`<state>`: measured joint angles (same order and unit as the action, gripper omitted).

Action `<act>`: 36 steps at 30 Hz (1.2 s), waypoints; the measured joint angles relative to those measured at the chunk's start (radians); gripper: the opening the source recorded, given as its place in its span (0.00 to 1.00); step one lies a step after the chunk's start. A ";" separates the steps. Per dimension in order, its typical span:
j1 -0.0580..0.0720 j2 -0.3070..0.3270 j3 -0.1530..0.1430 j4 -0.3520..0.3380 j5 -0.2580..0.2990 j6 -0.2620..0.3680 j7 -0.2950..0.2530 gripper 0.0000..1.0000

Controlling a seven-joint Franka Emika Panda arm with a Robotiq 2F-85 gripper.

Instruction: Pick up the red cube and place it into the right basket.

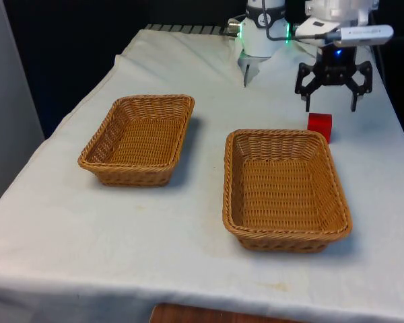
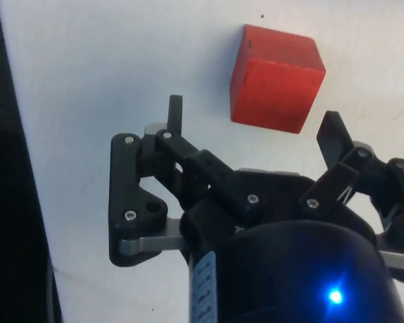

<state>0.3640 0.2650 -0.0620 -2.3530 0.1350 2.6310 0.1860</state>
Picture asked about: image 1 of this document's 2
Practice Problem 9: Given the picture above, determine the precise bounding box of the black cable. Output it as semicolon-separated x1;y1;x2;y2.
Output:
260;0;341;43

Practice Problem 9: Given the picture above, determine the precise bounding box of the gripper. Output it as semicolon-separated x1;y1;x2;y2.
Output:
294;45;374;113

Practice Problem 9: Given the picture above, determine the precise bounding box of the wicker basket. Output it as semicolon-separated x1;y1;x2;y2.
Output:
222;128;354;254
77;94;196;188

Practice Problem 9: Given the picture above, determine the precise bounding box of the pale grey cabinet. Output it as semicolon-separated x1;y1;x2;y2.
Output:
0;0;47;215

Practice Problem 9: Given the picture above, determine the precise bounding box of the red cube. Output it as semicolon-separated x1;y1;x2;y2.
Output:
306;112;333;144

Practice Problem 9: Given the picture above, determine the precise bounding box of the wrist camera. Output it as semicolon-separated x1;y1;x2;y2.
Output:
332;24;395;48

